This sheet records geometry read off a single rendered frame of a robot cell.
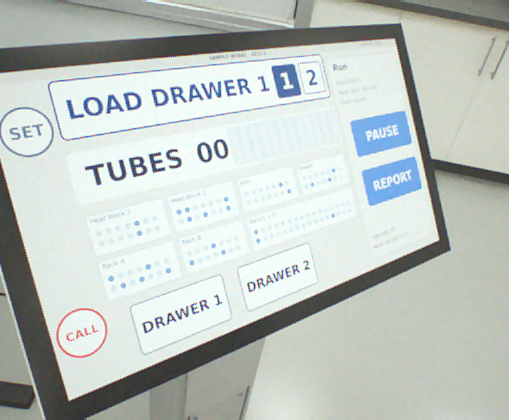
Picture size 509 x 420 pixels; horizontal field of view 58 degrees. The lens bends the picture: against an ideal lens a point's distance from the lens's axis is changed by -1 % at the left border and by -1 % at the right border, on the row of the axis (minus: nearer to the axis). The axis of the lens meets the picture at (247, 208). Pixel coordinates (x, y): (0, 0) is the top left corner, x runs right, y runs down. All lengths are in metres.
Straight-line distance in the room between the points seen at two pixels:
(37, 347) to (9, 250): 0.08
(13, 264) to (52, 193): 0.06
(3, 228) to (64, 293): 0.07
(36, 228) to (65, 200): 0.03
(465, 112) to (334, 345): 1.55
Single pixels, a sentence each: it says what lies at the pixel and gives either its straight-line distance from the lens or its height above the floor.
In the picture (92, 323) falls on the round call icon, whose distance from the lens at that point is 0.41.
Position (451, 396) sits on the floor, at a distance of 1.80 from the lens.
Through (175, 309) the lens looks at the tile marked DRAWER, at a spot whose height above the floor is 1.01.
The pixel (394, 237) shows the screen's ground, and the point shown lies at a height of 1.00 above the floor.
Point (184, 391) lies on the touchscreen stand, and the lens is 0.75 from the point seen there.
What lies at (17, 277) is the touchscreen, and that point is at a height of 1.06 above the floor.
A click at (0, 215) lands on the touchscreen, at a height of 1.10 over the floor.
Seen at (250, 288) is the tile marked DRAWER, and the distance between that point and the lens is 0.47.
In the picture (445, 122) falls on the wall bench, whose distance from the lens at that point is 2.77.
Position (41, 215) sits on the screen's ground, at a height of 1.09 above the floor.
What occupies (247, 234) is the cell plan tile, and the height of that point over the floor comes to 1.04.
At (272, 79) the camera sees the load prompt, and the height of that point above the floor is 1.16.
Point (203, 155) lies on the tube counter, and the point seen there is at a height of 1.11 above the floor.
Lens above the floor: 1.34
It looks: 38 degrees down
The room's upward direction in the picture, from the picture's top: 10 degrees clockwise
